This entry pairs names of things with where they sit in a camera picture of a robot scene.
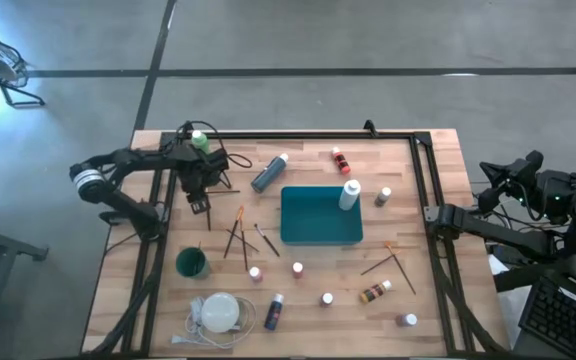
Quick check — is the small blue paint bottle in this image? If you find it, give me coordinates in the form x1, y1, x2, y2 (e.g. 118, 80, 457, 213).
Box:
263, 292, 286, 332

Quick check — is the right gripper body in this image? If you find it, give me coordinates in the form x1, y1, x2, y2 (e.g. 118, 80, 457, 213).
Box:
506, 169, 549, 211

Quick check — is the large white paint bottle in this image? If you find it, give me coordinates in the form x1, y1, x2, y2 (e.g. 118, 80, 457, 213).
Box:
338, 179, 363, 212

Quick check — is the paintbrush with orange tip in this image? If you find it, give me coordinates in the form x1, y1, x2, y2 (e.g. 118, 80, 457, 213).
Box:
383, 241, 418, 296
223, 205, 246, 260

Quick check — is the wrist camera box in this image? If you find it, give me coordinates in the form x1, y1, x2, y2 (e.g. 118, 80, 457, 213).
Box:
208, 148, 231, 175
517, 149, 545, 174

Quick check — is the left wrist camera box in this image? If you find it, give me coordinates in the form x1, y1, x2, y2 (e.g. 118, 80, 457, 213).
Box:
208, 148, 231, 175

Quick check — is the large green paint bottle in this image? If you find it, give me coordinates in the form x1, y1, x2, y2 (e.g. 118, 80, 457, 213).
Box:
190, 129, 212, 154

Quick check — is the black aluminium table frame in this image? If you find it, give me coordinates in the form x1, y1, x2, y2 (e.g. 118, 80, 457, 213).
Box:
87, 130, 507, 360

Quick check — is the green plastic cup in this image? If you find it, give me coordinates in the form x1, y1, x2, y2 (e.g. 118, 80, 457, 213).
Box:
175, 246, 213, 280

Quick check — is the metal bowl with tool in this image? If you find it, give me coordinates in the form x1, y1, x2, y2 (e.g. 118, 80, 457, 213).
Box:
200, 291, 241, 334

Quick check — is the small yellow ochre paint bottle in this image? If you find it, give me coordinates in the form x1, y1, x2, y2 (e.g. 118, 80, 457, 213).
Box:
359, 279, 394, 305

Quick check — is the teal plastic bin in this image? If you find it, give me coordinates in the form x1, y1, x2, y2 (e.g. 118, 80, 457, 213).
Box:
279, 185, 365, 247

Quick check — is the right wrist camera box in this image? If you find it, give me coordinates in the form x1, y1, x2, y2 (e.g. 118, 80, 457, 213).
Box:
517, 149, 545, 174

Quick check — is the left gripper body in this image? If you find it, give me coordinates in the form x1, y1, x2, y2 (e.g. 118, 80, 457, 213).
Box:
181, 164, 222, 201

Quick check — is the black keyboard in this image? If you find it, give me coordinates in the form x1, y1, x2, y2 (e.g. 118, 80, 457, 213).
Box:
517, 276, 576, 360

